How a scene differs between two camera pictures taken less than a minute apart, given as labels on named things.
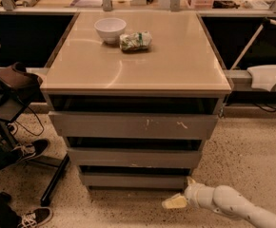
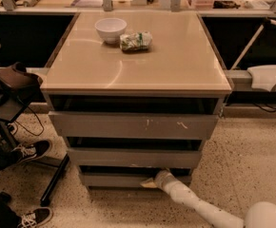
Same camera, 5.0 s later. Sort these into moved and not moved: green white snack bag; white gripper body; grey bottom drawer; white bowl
Moved: white gripper body
Not moved: green white snack bag; white bowl; grey bottom drawer
